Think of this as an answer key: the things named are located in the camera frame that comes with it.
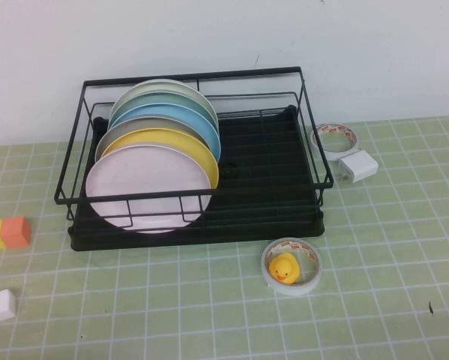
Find white charger adapter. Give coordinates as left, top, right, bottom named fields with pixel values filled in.
left=336, top=149, right=380, bottom=185

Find white cube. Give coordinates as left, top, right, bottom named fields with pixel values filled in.
left=0, top=288, right=17, bottom=323

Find cream plate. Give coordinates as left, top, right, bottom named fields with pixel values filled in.
left=109, top=78, right=220, bottom=121

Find white tape roll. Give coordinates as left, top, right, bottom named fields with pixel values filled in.
left=261, top=238, right=322, bottom=297
left=309, top=122, right=362, bottom=162

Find black wire dish rack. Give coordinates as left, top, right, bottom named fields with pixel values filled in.
left=54, top=66, right=335, bottom=226

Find blue plate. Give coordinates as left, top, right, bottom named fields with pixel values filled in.
left=107, top=103, right=223, bottom=166

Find pink plate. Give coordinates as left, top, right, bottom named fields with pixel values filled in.
left=84, top=145, right=214, bottom=234

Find orange block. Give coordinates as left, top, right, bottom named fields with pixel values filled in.
left=0, top=216, right=32, bottom=248

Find green checked table mat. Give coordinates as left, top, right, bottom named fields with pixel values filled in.
left=0, top=115, right=449, bottom=360

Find green plate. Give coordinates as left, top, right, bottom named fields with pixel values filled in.
left=109, top=91, right=220, bottom=131

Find yellow rubber duck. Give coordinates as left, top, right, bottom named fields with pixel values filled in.
left=268, top=253, right=301, bottom=284

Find yellow plate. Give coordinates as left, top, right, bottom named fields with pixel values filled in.
left=100, top=127, right=220, bottom=192

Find black plastic drain tray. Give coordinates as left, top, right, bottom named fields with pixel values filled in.
left=68, top=104, right=325, bottom=251

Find grey plate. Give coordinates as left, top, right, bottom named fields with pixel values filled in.
left=94, top=116, right=206, bottom=162

